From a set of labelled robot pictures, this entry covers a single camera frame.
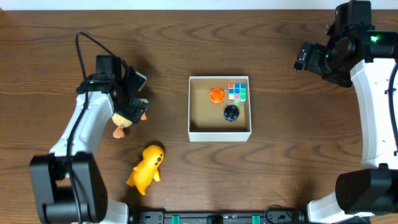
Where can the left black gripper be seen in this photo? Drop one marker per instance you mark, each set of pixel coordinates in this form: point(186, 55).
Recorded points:
point(135, 109)

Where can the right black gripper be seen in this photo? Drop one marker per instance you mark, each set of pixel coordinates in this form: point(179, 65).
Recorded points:
point(318, 51)

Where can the plush yellow duck toy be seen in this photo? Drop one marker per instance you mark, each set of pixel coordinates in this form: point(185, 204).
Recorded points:
point(122, 122)

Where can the orange rubber penguin toy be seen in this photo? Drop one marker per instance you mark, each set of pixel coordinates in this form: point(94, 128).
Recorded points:
point(147, 169)

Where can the colourful puzzle cube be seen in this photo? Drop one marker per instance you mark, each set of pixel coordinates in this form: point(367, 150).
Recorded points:
point(237, 94)

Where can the orange round spinner toy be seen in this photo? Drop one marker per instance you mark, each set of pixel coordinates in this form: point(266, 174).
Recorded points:
point(217, 95)

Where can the black round spinner toy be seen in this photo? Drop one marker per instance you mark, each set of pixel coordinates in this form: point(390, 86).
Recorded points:
point(231, 113)

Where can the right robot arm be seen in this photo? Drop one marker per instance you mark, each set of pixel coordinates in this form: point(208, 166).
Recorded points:
point(359, 56)

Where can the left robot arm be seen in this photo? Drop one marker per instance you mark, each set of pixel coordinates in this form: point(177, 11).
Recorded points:
point(67, 183)

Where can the white cardboard box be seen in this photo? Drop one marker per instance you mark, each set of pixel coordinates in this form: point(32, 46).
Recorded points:
point(206, 121)

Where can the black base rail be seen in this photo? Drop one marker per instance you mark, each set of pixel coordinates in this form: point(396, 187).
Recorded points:
point(272, 215)

